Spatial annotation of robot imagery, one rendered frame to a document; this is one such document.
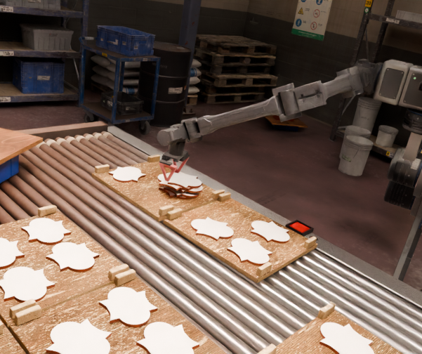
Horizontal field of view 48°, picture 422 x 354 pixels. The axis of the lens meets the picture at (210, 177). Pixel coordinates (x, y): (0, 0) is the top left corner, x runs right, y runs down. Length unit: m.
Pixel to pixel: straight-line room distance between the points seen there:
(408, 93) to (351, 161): 3.32
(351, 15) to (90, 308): 6.16
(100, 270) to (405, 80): 1.31
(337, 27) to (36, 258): 6.14
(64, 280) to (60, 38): 4.75
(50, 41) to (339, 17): 3.83
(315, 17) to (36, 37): 3.86
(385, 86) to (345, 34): 5.04
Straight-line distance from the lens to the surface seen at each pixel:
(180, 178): 1.81
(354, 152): 5.20
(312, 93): 1.50
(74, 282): 1.31
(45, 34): 5.78
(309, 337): 1.27
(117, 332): 1.17
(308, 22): 7.39
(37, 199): 1.75
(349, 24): 6.97
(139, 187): 1.83
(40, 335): 1.16
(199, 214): 1.69
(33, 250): 1.43
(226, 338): 1.23
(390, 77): 1.97
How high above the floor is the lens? 1.72
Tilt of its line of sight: 23 degrees down
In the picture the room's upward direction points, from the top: 10 degrees clockwise
